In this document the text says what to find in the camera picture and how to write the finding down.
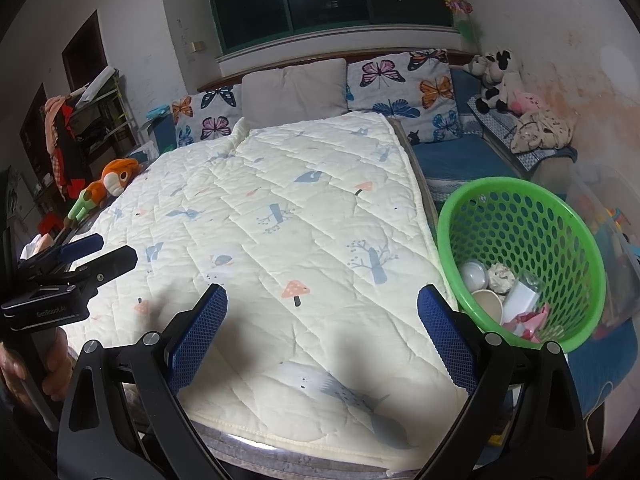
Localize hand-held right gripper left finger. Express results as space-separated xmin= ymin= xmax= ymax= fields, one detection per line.
xmin=56 ymin=282 xmax=229 ymax=480

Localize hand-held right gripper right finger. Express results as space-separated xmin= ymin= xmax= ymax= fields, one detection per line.
xmin=416 ymin=282 xmax=586 ymax=480

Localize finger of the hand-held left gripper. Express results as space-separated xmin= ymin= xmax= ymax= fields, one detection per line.
xmin=65 ymin=246 xmax=138 ymax=293
xmin=17 ymin=232 xmax=105 ymax=273

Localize white paper cup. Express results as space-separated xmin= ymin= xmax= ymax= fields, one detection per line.
xmin=470 ymin=289 xmax=503 ymax=326

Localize white paper wrapper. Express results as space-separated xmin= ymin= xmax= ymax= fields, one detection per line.
xmin=487 ymin=262 xmax=516 ymax=293

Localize pink packet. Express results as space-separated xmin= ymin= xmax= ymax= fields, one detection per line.
xmin=502 ymin=302 xmax=551 ymax=343

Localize green plastic basket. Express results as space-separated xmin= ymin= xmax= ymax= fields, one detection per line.
xmin=436 ymin=176 xmax=607 ymax=352

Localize person's left hand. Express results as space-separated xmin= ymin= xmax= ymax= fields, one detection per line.
xmin=0 ymin=329 xmax=74 ymax=411

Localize orange plush toy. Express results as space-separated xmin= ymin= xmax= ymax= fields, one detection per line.
xmin=67 ymin=158 xmax=141 ymax=221

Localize hanging clothes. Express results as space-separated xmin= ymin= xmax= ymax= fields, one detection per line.
xmin=42 ymin=95 xmax=88 ymax=201

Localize small butterfly print pillow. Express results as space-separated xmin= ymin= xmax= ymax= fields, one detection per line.
xmin=171 ymin=85 xmax=244 ymax=148

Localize blue bed sheet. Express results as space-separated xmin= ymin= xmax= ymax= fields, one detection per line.
xmin=407 ymin=67 xmax=568 ymax=203

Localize clear plastic storage box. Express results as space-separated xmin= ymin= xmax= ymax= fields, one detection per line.
xmin=570 ymin=165 xmax=640 ymax=341

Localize narrow grey pillow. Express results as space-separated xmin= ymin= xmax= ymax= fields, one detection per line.
xmin=241 ymin=71 xmax=288 ymax=128

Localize blue striped mat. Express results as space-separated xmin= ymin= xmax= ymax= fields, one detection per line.
xmin=467 ymin=95 xmax=578 ymax=171

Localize spotted beige cloth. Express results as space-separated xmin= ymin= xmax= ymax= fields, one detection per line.
xmin=510 ymin=109 xmax=576 ymax=153

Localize pink plush toy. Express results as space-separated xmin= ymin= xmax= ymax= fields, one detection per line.
xmin=509 ymin=91 xmax=546 ymax=113

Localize large butterfly print pillow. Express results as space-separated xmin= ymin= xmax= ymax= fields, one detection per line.
xmin=346 ymin=49 xmax=463 ymax=146

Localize black and white plush toy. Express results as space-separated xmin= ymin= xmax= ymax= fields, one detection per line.
xmin=467 ymin=50 xmax=523 ymax=113

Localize wide grey pillow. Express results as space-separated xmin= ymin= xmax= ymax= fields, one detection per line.
xmin=282 ymin=58 xmax=349 ymax=118

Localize dark window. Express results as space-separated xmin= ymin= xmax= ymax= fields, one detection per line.
xmin=207 ymin=0 xmax=455 ymax=53

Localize artificial flowers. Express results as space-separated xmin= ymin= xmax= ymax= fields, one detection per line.
xmin=441 ymin=0 xmax=483 ymax=43

